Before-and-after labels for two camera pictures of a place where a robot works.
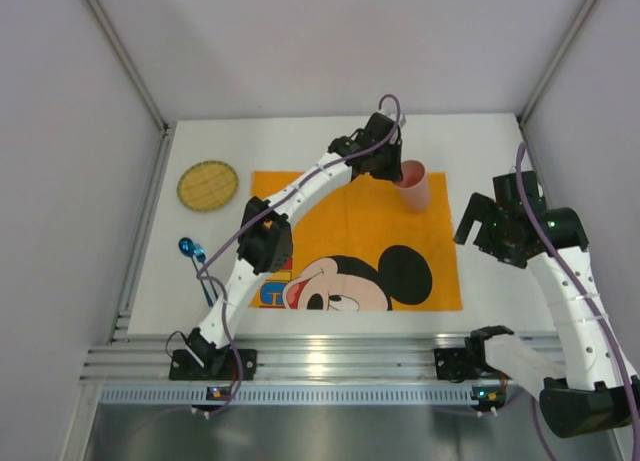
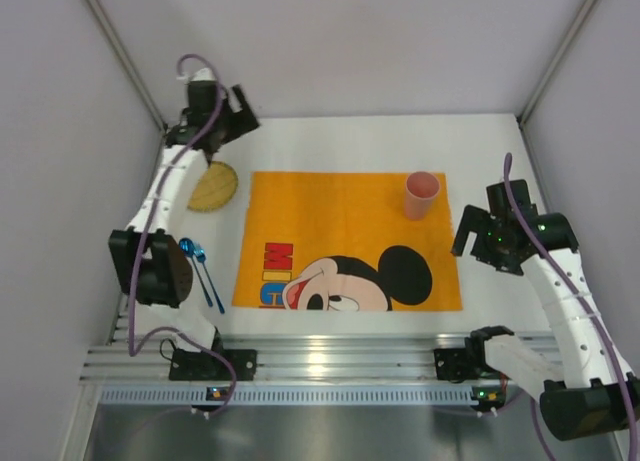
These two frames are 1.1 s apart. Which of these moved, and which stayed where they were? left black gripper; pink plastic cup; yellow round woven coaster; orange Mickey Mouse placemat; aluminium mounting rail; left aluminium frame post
Moved: pink plastic cup; left black gripper
Stayed: orange Mickey Mouse placemat; left aluminium frame post; yellow round woven coaster; aluminium mounting rail
